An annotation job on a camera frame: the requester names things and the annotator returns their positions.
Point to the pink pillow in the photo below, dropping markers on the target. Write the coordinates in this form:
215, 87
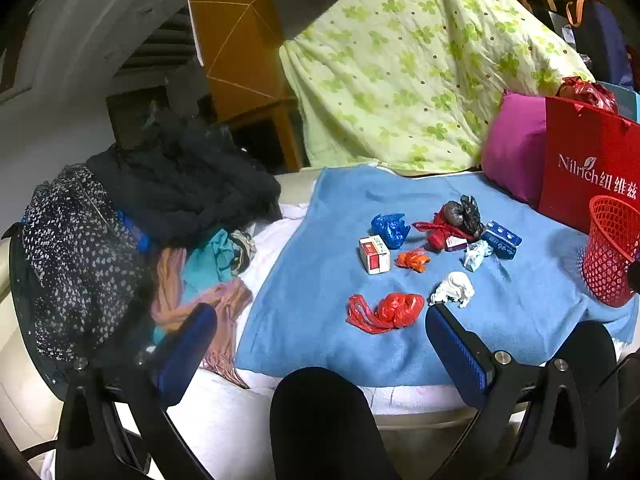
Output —
517, 150

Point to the white and red box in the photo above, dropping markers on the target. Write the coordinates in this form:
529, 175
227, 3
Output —
375, 256

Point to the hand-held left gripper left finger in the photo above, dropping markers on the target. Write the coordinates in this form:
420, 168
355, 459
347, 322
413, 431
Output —
189, 355

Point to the blue towel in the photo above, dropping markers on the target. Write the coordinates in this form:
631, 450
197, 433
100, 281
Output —
310, 280

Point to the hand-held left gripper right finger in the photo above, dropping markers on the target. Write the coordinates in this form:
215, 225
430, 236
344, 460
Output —
454, 355

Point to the orange wrapper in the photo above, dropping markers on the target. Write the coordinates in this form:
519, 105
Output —
412, 260

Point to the red paper bag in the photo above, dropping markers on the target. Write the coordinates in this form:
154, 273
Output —
585, 160

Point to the dark dotted garment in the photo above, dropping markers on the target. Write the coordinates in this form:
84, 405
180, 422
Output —
75, 260

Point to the pink fringed scarf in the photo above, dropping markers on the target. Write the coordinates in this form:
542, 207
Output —
225, 305

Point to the light blue paper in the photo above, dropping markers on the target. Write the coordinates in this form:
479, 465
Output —
476, 254

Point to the person's leg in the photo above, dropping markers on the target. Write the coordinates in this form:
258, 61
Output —
587, 350
320, 425

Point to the light blue cardboard box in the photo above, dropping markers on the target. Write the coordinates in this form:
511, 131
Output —
626, 100

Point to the red mesh plastic basket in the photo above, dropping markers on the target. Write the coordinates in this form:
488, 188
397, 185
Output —
610, 255

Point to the blue medicine box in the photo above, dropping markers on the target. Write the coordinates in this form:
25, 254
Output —
501, 240

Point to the white sheet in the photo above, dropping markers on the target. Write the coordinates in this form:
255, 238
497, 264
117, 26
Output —
235, 425

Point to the navy tote bag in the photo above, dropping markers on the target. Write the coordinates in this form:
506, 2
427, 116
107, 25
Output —
600, 35

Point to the black plastic bag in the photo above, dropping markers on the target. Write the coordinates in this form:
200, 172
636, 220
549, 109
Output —
467, 212

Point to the white plastic bag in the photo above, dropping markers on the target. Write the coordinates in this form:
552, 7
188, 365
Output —
455, 287

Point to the person's left leg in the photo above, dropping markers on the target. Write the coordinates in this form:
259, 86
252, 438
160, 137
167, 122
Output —
320, 425

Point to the green clover quilt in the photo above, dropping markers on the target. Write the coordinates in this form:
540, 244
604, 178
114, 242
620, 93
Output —
410, 70

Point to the person's right leg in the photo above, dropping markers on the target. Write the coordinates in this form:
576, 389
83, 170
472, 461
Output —
587, 350

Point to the teal cloth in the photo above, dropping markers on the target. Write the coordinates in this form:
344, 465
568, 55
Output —
210, 260

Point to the blue plastic bag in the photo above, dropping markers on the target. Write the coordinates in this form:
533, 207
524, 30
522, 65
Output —
391, 229

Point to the small purple box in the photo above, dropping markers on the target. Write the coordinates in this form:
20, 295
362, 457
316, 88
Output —
456, 245

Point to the red ribbon bow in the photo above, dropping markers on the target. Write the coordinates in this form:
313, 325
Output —
436, 234

